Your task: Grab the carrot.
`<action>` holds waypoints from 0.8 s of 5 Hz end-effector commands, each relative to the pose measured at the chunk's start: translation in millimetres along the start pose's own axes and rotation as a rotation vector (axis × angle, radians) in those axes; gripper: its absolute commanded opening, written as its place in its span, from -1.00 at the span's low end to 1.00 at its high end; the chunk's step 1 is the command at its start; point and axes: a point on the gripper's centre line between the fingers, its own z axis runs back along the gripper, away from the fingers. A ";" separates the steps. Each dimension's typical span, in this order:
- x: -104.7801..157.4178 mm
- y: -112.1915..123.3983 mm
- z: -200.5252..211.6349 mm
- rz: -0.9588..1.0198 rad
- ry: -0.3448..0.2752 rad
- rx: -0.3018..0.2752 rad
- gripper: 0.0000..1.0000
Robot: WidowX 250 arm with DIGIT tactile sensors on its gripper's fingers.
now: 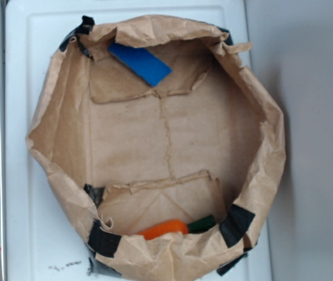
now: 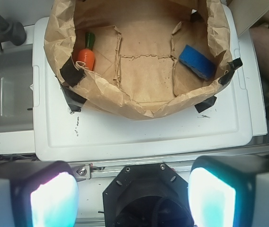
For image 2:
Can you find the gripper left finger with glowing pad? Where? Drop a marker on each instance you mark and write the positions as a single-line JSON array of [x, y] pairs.
[[37, 194]]

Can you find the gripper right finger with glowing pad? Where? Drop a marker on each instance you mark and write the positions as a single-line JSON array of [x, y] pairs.
[[230, 191]]

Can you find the orange toy carrot green top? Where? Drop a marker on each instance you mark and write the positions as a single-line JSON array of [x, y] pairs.
[[87, 55]]

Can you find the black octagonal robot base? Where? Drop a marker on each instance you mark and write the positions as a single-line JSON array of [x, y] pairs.
[[147, 199]]

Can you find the white plastic tray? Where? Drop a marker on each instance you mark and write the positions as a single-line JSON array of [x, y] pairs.
[[93, 134]]

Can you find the black tape front right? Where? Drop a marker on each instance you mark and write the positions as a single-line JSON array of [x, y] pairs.
[[206, 104]]

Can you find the black tape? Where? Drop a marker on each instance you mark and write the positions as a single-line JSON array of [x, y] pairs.
[[73, 100], [206, 104]]

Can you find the black tape front left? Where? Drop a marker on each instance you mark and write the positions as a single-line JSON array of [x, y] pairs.
[[73, 100]]

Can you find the black tape left rim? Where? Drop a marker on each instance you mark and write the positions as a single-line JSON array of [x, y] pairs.
[[71, 74]]

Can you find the black tape rim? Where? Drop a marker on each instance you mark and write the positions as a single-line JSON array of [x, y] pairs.
[[71, 74], [227, 77]]

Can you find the black tape right rim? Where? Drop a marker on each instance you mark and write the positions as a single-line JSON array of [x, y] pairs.
[[227, 77]]

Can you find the blue sponge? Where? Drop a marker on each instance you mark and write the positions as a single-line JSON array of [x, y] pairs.
[[197, 62]]

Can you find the crumpled brown paper bag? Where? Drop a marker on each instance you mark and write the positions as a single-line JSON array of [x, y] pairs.
[[137, 73]]

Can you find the dark grey toy faucet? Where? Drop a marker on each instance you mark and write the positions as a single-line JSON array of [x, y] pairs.
[[13, 32]]

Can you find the aluminium frame rail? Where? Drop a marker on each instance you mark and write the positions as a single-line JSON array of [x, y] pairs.
[[178, 162]]

